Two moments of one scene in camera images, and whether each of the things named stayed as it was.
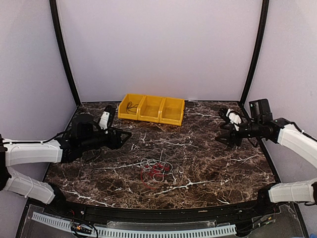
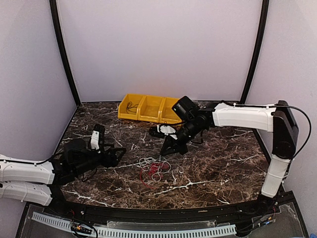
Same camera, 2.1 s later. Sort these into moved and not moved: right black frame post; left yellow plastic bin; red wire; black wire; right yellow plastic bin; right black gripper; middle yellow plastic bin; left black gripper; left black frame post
Moved: left black gripper; red wire; right black gripper
Not moved: left yellow plastic bin; black wire; right yellow plastic bin; right black frame post; left black frame post; middle yellow plastic bin
